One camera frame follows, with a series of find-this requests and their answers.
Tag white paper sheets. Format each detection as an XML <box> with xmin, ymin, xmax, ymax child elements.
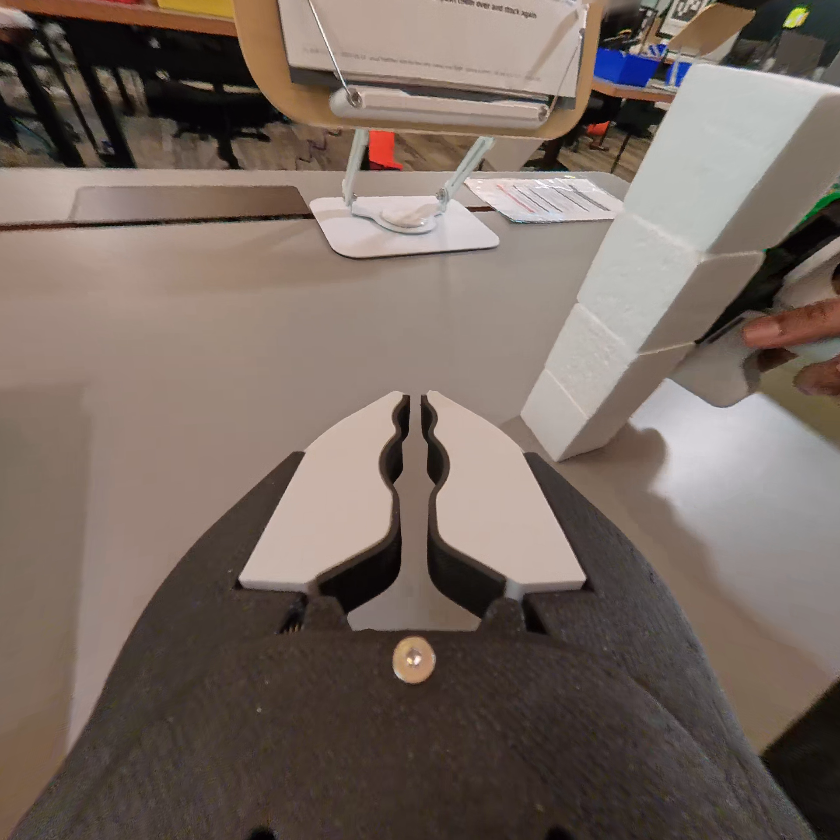
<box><xmin>279</xmin><ymin>0</ymin><xmax>589</xmax><ymax>98</ymax></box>

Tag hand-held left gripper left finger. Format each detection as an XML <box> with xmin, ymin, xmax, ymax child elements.
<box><xmin>238</xmin><ymin>392</ymin><xmax>412</xmax><ymax>614</ymax></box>

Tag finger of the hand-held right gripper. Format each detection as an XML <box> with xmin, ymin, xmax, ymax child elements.
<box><xmin>672</xmin><ymin>314</ymin><xmax>772</xmax><ymax>408</ymax></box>

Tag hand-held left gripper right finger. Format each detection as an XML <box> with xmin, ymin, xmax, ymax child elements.
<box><xmin>420</xmin><ymin>390</ymin><xmax>588</xmax><ymax>615</ymax></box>

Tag dark desk cable cover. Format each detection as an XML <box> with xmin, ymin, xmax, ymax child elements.
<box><xmin>71</xmin><ymin>185</ymin><xmax>311</xmax><ymax>224</ymax></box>

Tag person's right hand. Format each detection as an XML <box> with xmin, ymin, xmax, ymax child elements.
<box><xmin>743</xmin><ymin>300</ymin><xmax>840</xmax><ymax>397</ymax></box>

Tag laminated instruction sheet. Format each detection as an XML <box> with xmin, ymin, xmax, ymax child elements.
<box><xmin>465</xmin><ymin>176</ymin><xmax>624</xmax><ymax>224</ymax></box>

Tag blue storage bin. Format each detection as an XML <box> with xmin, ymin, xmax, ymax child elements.
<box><xmin>596</xmin><ymin>47</ymin><xmax>672</xmax><ymax>88</ymax></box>

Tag long wooden workbench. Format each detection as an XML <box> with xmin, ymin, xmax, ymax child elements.
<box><xmin>0</xmin><ymin>0</ymin><xmax>238</xmax><ymax>168</ymax></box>

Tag wooden background table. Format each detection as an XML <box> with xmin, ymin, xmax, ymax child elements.
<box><xmin>589</xmin><ymin>73</ymin><xmax>678</xmax><ymax>173</ymax></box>

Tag black office chair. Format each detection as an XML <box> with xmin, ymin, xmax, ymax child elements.
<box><xmin>144</xmin><ymin>69</ymin><xmax>271</xmax><ymax>169</ymax></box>

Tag grey desk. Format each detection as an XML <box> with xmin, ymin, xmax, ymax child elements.
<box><xmin>0</xmin><ymin>167</ymin><xmax>840</xmax><ymax>840</ymax></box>

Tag wooden document stand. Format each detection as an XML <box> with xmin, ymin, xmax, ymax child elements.
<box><xmin>233</xmin><ymin>0</ymin><xmax>603</xmax><ymax>259</ymax></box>

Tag cardboard box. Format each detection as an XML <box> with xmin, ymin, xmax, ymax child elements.
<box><xmin>646</xmin><ymin>5</ymin><xmax>757</xmax><ymax>68</ymax></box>

